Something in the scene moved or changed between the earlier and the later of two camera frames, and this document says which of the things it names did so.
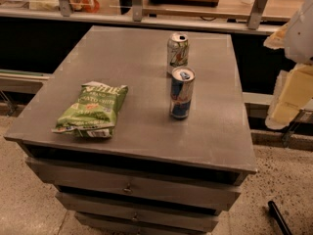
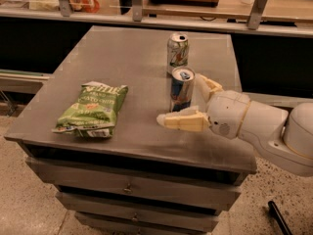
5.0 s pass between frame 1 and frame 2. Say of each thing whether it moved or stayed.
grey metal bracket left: stayed
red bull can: stayed
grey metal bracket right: stayed
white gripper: moved
